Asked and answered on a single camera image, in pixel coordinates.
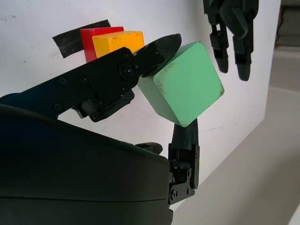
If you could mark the black three-fingered right hand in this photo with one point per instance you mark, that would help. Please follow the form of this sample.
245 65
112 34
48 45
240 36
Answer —
70 168

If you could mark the black three-fingered left hand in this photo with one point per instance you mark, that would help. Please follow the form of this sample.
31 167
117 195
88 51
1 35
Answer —
236 25

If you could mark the green cube block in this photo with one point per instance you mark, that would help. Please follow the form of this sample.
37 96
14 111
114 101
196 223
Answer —
187 86

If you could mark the yellow cube block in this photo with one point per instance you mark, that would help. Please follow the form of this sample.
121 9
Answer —
117 42

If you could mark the red cube block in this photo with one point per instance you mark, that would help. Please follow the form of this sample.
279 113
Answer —
87 44

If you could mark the black tape strip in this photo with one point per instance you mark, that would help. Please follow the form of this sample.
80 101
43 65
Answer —
68 44

